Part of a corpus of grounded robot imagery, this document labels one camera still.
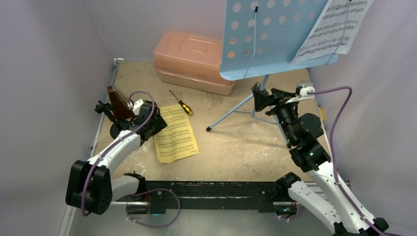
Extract yellow sheet music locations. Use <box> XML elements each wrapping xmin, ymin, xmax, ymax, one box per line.
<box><xmin>154</xmin><ymin>105</ymin><xmax>200</xmax><ymax>163</ymax></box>

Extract black round microphone stand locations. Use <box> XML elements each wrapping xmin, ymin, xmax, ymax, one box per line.
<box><xmin>94</xmin><ymin>100</ymin><xmax>130</xmax><ymax>139</ymax></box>

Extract brown wooden metronome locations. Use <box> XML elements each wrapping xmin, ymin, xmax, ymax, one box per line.
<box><xmin>107</xmin><ymin>86</ymin><xmax>135</xmax><ymax>121</ymax></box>

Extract white sheet music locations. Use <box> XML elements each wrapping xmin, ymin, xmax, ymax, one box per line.
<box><xmin>291</xmin><ymin>0</ymin><xmax>374</xmax><ymax>65</ymax></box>

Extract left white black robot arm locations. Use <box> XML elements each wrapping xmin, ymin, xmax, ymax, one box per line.
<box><xmin>65</xmin><ymin>100</ymin><xmax>167</xmax><ymax>215</ymax></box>

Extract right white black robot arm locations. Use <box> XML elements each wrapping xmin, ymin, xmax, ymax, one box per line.
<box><xmin>252</xmin><ymin>83</ymin><xmax>388</xmax><ymax>236</ymax></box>

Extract black yellow screwdriver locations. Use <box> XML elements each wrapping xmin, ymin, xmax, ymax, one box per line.
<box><xmin>169</xmin><ymin>90</ymin><xmax>193</xmax><ymax>115</ymax></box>

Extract pink plastic storage box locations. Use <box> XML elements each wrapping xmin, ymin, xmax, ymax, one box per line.
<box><xmin>153</xmin><ymin>30</ymin><xmax>235</xmax><ymax>96</ymax></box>

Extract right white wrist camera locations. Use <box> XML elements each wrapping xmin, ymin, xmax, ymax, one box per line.
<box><xmin>285</xmin><ymin>83</ymin><xmax>315</xmax><ymax>104</ymax></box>

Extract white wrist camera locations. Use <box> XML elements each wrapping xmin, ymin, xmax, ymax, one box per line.
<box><xmin>127</xmin><ymin>99</ymin><xmax>144</xmax><ymax>116</ymax></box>
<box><xmin>285</xmin><ymin>83</ymin><xmax>315</xmax><ymax>104</ymax></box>

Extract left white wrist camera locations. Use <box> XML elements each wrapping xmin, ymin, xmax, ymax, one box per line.
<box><xmin>127</xmin><ymin>99</ymin><xmax>144</xmax><ymax>116</ymax></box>

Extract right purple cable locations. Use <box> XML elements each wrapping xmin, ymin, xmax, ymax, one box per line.
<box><xmin>307</xmin><ymin>86</ymin><xmax>405</xmax><ymax>236</ymax></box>

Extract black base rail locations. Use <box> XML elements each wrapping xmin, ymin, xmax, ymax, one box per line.
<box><xmin>114</xmin><ymin>180</ymin><xmax>308</xmax><ymax>216</ymax></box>

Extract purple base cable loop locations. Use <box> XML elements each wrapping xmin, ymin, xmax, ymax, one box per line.
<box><xmin>125</xmin><ymin>188</ymin><xmax>181</xmax><ymax>229</ymax></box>

